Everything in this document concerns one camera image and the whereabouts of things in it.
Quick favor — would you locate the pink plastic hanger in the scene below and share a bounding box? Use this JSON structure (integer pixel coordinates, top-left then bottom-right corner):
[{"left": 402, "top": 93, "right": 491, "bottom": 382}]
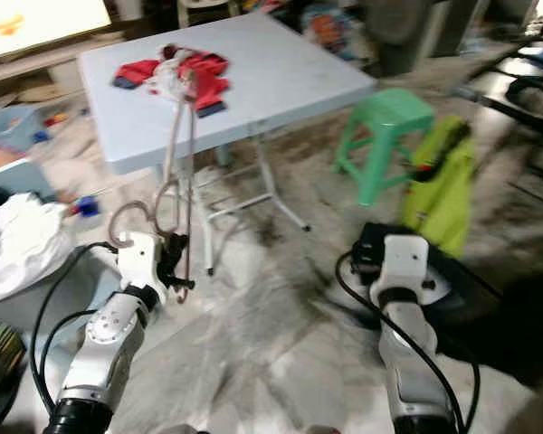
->
[{"left": 107, "top": 68, "right": 205, "bottom": 292}]

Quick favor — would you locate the lime green shirt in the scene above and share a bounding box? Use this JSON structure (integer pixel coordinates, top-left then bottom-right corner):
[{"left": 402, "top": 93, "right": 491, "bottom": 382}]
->
[{"left": 398, "top": 115, "right": 476, "bottom": 259}]

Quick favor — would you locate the small blue toy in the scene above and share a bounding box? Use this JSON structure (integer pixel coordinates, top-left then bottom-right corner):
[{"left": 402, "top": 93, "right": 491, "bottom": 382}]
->
[{"left": 72, "top": 194, "right": 100, "bottom": 220}]

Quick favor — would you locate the green plastic stool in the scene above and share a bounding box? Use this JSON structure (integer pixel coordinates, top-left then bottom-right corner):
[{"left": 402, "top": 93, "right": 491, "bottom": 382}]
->
[{"left": 335, "top": 88, "right": 435, "bottom": 207}]

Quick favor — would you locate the light blue plastic chair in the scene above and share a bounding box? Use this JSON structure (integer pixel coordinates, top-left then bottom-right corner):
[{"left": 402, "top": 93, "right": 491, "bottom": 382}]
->
[{"left": 0, "top": 161, "right": 100, "bottom": 363}]

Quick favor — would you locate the red garment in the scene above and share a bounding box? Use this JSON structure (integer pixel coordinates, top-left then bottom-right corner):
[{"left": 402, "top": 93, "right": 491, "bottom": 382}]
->
[{"left": 111, "top": 43, "right": 230, "bottom": 118}]

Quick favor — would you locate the white folding table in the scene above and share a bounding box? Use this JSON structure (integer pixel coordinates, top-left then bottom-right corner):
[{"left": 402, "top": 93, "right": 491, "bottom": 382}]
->
[{"left": 77, "top": 11, "right": 376, "bottom": 277}]

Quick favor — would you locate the black metal drying rack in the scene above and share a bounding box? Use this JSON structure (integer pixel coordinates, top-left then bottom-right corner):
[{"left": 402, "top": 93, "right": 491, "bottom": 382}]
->
[{"left": 452, "top": 27, "right": 543, "bottom": 209}]

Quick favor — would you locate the blue toy bin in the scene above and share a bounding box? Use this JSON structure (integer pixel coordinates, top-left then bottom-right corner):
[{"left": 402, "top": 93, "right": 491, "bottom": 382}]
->
[{"left": 0, "top": 104, "right": 42, "bottom": 155}]

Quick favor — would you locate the grey air purifier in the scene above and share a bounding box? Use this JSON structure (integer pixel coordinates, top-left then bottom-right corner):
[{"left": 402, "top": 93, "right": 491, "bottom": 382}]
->
[{"left": 362, "top": 0, "right": 458, "bottom": 78}]

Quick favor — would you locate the colourful baby bouncer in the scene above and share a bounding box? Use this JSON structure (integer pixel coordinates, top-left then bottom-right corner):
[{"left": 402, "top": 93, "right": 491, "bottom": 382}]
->
[{"left": 299, "top": 5, "right": 363, "bottom": 55}]

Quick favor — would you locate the white television stand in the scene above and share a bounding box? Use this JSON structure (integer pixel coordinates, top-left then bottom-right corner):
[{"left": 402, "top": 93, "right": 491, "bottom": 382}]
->
[{"left": 0, "top": 34, "right": 123, "bottom": 90}]

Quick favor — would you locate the television screen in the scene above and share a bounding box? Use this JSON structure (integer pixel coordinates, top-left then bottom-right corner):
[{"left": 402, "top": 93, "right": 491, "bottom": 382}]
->
[{"left": 0, "top": 0, "right": 112, "bottom": 60}]

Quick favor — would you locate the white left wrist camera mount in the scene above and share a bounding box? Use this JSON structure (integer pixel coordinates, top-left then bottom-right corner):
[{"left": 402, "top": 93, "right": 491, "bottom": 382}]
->
[{"left": 118, "top": 231, "right": 168, "bottom": 299}]

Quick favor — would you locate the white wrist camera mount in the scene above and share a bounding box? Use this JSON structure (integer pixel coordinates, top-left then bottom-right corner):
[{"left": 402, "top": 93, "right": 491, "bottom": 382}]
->
[
  {"left": 369, "top": 235, "right": 431, "bottom": 307},
  {"left": 118, "top": 231, "right": 168, "bottom": 299}
]

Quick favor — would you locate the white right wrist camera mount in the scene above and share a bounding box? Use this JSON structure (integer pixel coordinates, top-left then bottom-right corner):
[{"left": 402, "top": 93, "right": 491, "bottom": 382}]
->
[{"left": 369, "top": 235, "right": 431, "bottom": 307}]

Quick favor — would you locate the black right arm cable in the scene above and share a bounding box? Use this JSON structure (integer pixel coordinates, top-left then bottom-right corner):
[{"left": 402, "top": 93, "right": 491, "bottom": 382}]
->
[{"left": 335, "top": 251, "right": 481, "bottom": 434}]

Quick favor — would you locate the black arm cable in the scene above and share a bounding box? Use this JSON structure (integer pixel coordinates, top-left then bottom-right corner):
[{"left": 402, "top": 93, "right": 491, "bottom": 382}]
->
[
  {"left": 32, "top": 241, "right": 123, "bottom": 417},
  {"left": 335, "top": 251, "right": 481, "bottom": 434}
]

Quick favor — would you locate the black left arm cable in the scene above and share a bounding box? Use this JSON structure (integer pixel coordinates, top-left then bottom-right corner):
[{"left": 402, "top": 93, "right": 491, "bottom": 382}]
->
[{"left": 32, "top": 241, "right": 123, "bottom": 417}]

